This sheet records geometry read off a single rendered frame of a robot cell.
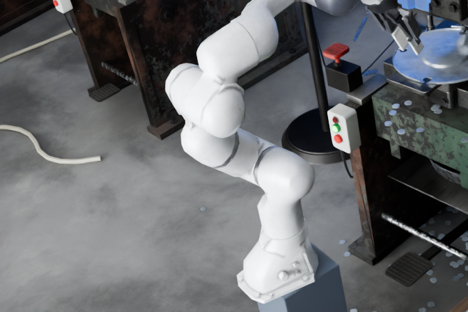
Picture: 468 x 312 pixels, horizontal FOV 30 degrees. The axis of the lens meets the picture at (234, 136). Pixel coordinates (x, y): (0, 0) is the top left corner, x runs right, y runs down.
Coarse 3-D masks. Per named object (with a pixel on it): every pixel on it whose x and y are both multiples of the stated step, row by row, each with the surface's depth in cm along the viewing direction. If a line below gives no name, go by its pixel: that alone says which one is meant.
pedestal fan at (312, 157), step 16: (304, 16) 325; (320, 48) 342; (320, 64) 337; (320, 80) 340; (320, 96) 344; (320, 112) 349; (288, 128) 362; (304, 128) 359; (320, 128) 356; (288, 144) 353; (304, 144) 350; (320, 144) 347; (320, 160) 342; (336, 160) 341
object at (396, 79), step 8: (392, 80) 237; (400, 80) 236; (408, 80) 235; (424, 80) 234; (408, 88) 233; (416, 88) 231; (424, 88) 230; (432, 88) 230; (440, 88) 242; (448, 88) 239; (432, 96) 246; (440, 96) 243; (448, 96) 241; (440, 104) 245; (448, 104) 243; (456, 104) 244
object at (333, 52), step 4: (336, 44) 263; (340, 44) 263; (328, 48) 262; (332, 48) 262; (336, 48) 261; (340, 48) 261; (344, 48) 260; (348, 48) 260; (324, 52) 261; (328, 52) 260; (332, 52) 260; (336, 52) 259; (340, 52) 259; (344, 52) 259; (328, 56) 260; (332, 56) 258; (336, 56) 258; (340, 56) 259; (336, 60) 262; (340, 60) 263
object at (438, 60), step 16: (432, 32) 253; (448, 32) 251; (432, 48) 245; (448, 48) 243; (464, 48) 241; (400, 64) 242; (416, 64) 241; (432, 64) 238; (448, 64) 236; (464, 64) 236; (416, 80) 233; (432, 80) 233; (448, 80) 231; (464, 80) 229
